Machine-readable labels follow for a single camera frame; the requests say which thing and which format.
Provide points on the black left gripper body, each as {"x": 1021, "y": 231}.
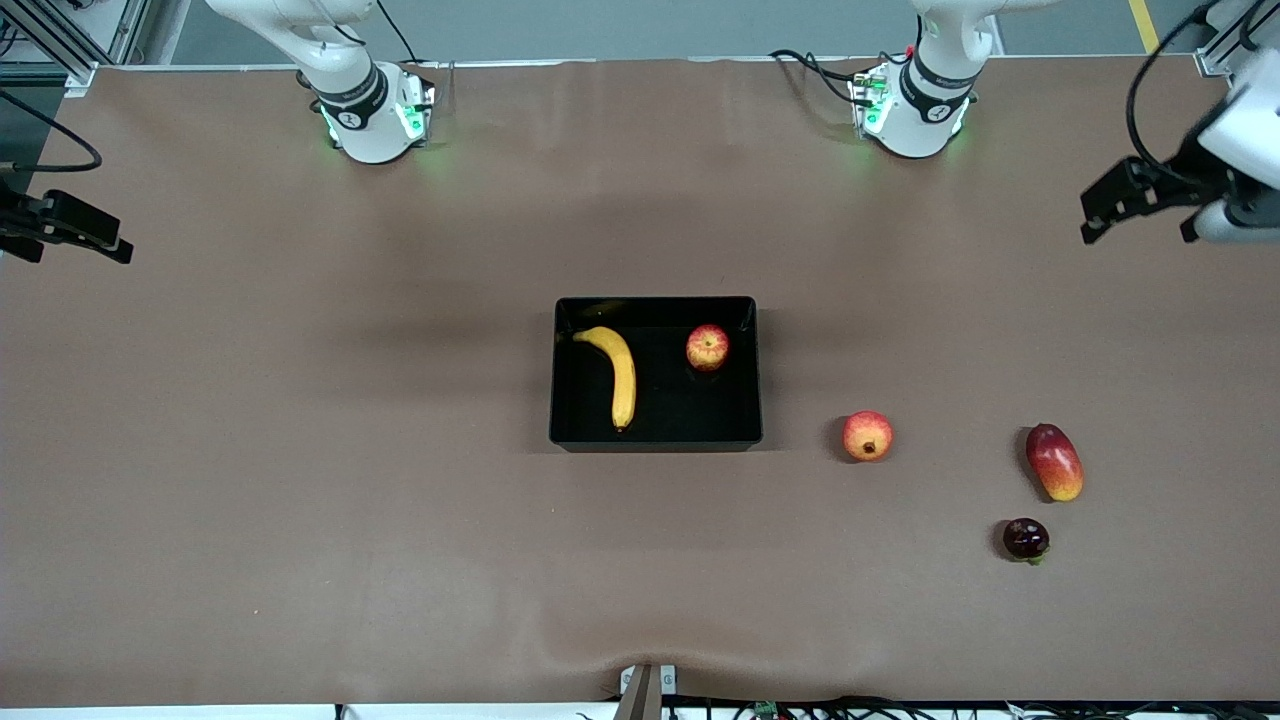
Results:
{"x": 1178, "y": 178}

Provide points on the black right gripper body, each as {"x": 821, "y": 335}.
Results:
{"x": 20, "y": 222}

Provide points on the red yellow apple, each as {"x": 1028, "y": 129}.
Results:
{"x": 707, "y": 348}

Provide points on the black plastic box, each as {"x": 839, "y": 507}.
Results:
{"x": 665, "y": 410}

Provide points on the yellow banana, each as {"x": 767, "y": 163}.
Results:
{"x": 622, "y": 380}

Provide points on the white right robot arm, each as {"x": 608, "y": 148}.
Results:
{"x": 365, "y": 130}

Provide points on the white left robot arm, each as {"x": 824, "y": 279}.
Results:
{"x": 925, "y": 110}

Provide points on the yellow floor tape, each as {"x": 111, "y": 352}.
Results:
{"x": 1145, "y": 25}

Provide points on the red yellow mango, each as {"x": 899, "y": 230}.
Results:
{"x": 1055, "y": 463}

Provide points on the red pomegranate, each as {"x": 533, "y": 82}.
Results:
{"x": 867, "y": 436}

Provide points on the dark purple mangosteen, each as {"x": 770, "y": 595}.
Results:
{"x": 1025, "y": 538}

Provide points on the brown table cover sheet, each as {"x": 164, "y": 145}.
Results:
{"x": 640, "y": 560}

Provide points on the aluminium frame profile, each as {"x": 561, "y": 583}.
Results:
{"x": 1215, "y": 55}
{"x": 70, "y": 50}

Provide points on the grey metal table bracket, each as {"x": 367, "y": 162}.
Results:
{"x": 645, "y": 692}

